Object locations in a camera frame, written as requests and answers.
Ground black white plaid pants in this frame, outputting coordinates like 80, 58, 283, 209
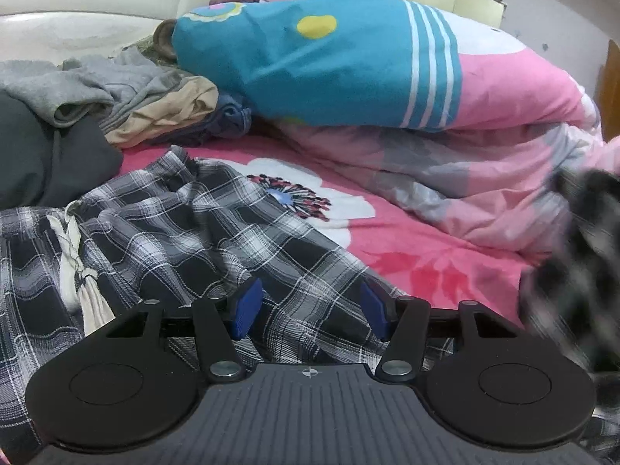
0, 145, 620, 465

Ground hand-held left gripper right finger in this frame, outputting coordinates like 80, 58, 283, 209
359, 282, 521, 383

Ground pink floral blanket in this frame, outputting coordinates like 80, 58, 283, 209
119, 133, 553, 330

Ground white pink headboard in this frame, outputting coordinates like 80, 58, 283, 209
0, 0, 291, 64

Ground pink grey quilt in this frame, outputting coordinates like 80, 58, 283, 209
276, 53, 620, 272

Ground teal pink striped duvet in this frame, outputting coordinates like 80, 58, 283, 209
172, 0, 589, 131

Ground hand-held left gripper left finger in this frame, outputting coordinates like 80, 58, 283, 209
104, 278, 265, 383

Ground light grey garment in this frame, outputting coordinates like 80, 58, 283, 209
0, 47, 195, 129

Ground olive patterned cloth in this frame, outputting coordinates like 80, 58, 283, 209
121, 36, 163, 61

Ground wooden door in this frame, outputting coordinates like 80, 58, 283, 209
605, 39, 620, 141

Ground brown garment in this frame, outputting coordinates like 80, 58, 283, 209
152, 19, 177, 56

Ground beige garment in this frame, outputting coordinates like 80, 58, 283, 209
104, 77, 219, 148

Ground navy blue garment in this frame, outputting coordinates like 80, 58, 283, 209
150, 94, 253, 148

